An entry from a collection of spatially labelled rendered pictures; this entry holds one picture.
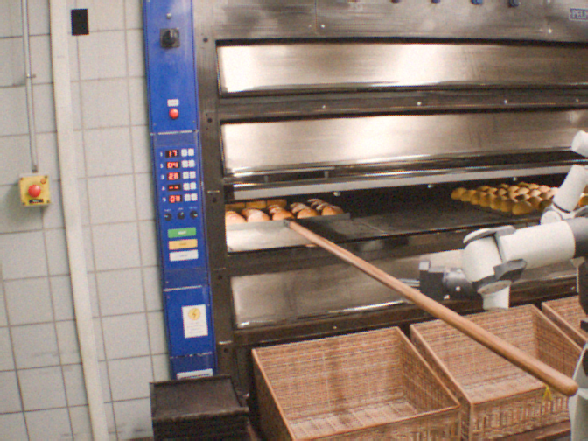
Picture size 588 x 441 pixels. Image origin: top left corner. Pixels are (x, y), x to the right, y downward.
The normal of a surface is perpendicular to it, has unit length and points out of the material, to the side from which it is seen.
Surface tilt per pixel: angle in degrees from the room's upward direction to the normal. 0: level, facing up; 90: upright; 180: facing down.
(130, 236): 90
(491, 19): 90
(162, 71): 90
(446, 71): 70
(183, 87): 90
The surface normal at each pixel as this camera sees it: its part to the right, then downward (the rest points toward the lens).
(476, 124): 0.25, -0.20
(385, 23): 0.28, 0.15
